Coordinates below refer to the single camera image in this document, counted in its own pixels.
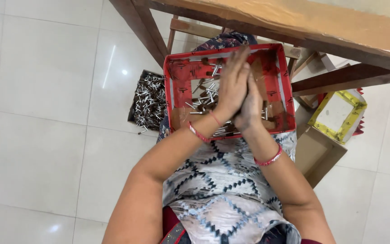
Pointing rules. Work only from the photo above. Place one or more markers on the person's right hand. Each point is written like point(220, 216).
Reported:
point(252, 111)

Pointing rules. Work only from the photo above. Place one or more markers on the person's left hand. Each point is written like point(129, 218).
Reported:
point(232, 88)

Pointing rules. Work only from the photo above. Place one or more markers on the person's right fingers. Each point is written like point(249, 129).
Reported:
point(255, 91)

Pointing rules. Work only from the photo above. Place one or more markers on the person's left fingers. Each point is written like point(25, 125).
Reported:
point(242, 62)

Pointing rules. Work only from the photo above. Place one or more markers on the thin red wrist thread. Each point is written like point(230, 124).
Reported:
point(215, 118)

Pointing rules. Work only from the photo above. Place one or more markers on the pile of metal-tipped brown pieces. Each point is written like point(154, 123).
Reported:
point(203, 98)

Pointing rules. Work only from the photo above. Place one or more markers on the red cardboard box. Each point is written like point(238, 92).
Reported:
point(181, 73)

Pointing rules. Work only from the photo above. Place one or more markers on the red bangle on right wrist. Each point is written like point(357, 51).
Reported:
point(269, 160)

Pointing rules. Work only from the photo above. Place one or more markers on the red bangle on wrist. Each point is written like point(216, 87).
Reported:
point(197, 134)
point(269, 160)

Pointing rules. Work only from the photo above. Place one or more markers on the red bangle on left wrist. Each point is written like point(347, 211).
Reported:
point(197, 134)

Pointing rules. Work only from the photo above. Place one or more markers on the wooden table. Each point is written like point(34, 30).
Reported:
point(317, 23)

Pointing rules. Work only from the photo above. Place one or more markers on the yellow-edged white box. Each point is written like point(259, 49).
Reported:
point(337, 113)

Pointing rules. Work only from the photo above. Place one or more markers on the empty brown cardboard box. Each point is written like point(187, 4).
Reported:
point(317, 152)

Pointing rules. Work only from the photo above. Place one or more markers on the brown carton of metal pieces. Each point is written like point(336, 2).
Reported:
point(149, 101)

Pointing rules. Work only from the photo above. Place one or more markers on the white blue patterned tunic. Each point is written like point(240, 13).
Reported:
point(222, 189)

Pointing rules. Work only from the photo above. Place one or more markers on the maroon scarf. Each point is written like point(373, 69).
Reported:
point(171, 223)

